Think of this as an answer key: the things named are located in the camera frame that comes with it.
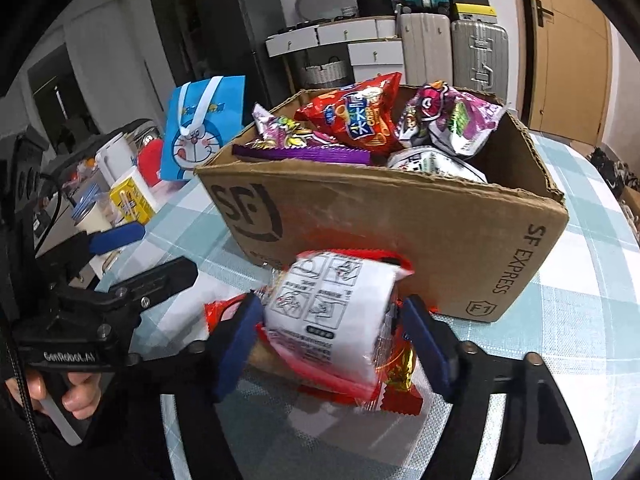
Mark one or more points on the red snack packet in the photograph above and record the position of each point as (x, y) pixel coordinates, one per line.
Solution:
(350, 115)

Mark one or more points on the checked tablecloth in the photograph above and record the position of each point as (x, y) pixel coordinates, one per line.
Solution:
(590, 310)

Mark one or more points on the white curtain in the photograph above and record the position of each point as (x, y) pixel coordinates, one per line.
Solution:
(115, 65)

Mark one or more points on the purple snack packet cartoon face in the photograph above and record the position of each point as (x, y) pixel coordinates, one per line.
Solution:
(282, 132)

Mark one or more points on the pile of shoes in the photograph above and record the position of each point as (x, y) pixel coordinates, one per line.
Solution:
(612, 172)

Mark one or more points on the white suitcase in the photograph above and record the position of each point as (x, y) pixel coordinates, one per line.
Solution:
(425, 55)

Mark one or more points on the person's left hand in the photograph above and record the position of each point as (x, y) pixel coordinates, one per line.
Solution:
(77, 396)

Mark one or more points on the silver suitcase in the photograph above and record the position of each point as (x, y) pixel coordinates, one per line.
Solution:
(477, 60)

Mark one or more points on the dark tall cabinet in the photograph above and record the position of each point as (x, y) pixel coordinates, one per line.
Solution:
(172, 35)

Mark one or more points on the grey refrigerator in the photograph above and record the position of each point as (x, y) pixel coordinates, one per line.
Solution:
(240, 35)

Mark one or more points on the small brown cardboard box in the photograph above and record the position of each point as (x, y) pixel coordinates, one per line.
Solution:
(631, 210)

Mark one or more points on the blue cartoon gift bag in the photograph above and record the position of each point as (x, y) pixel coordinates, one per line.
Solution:
(200, 130)

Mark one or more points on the wooden door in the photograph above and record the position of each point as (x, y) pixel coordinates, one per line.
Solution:
(570, 60)

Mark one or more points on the white drawer unit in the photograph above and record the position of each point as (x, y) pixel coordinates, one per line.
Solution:
(375, 55)

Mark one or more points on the white orange noodle snack packet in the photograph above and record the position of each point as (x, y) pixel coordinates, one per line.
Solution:
(435, 160)

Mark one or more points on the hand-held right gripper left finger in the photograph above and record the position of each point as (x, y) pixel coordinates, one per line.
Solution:
(237, 350)

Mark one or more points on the white kettle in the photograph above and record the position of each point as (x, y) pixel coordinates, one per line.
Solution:
(112, 160)

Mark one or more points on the woven basket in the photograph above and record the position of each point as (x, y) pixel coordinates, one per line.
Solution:
(324, 74)

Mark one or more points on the white red-edged snack packet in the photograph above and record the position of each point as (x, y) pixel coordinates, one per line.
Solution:
(320, 320)

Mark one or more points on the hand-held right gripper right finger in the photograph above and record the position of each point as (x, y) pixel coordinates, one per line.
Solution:
(425, 350)

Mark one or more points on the red pouch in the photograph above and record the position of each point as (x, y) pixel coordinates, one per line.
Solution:
(150, 160)

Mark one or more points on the purple snack packet green label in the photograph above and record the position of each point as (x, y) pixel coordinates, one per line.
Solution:
(450, 115)

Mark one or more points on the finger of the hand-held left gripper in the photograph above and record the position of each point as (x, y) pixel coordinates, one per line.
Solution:
(160, 280)
(117, 239)

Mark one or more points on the grey plastic tub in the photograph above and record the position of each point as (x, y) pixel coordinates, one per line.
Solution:
(320, 0)

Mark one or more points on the yellow carton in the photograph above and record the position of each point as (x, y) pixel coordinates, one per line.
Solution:
(132, 197)

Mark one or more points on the black yellow shoe box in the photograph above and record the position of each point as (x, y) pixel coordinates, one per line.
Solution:
(475, 12)

